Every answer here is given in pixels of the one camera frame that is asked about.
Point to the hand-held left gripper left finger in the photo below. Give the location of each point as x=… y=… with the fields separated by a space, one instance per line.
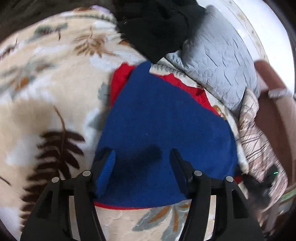
x=106 y=172

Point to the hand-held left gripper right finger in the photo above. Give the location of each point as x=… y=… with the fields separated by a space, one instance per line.
x=181 y=178

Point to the red and blue sweater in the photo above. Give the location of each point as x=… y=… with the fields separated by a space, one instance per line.
x=161 y=115

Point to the beige patterned pillow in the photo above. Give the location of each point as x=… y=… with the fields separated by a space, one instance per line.
x=256 y=143

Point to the brown padded headboard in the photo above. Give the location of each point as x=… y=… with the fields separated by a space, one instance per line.
x=275 y=120

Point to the leaf print fleece blanket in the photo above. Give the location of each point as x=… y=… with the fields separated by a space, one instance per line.
x=46 y=81

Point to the grey quilted pillow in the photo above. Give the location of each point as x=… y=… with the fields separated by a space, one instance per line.
x=219 y=60

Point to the black garment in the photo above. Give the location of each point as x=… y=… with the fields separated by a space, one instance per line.
x=159 y=25

